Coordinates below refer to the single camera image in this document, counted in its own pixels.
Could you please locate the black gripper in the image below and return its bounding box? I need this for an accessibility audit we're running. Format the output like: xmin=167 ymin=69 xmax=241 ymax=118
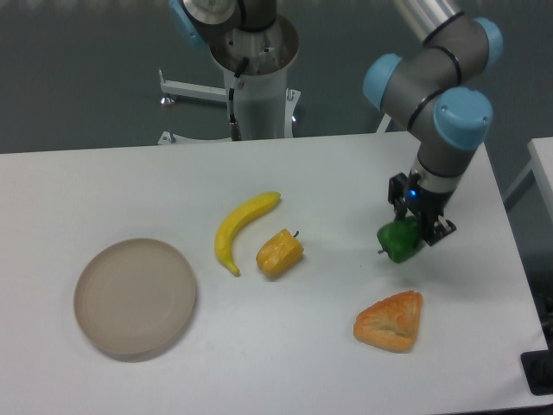
xmin=388 ymin=170 xmax=456 ymax=246

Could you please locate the green bell pepper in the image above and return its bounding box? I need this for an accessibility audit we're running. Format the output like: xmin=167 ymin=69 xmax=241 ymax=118
xmin=377 ymin=216 xmax=422 ymax=264

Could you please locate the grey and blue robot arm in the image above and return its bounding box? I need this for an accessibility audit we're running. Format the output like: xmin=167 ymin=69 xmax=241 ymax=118
xmin=168 ymin=1 xmax=503 ymax=245

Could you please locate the yellow bell pepper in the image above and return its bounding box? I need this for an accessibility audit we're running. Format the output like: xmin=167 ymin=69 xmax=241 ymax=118
xmin=256 ymin=229 xmax=304 ymax=278

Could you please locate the golden triangular pastry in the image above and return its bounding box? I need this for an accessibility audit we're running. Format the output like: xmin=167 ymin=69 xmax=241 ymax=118
xmin=353 ymin=290 xmax=423 ymax=353

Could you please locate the white side table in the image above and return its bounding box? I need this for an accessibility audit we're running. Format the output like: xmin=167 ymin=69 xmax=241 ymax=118
xmin=502 ymin=137 xmax=553 ymax=217

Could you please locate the yellow banana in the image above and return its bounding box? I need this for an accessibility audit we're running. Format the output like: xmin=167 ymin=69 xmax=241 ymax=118
xmin=213 ymin=191 xmax=281 ymax=277

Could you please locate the black device at table edge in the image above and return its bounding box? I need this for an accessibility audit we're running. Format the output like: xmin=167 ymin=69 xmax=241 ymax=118
xmin=520 ymin=349 xmax=552 ymax=396

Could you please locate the beige round plate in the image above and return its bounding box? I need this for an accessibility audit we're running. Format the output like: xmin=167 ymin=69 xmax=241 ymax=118
xmin=73 ymin=239 xmax=197 ymax=362

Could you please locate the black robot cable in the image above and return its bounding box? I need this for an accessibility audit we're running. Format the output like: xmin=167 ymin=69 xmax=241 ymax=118
xmin=227 ymin=55 xmax=250 ymax=142

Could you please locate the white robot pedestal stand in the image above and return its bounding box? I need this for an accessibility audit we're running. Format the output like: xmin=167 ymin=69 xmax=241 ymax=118
xmin=158 ymin=16 xmax=301 ymax=141

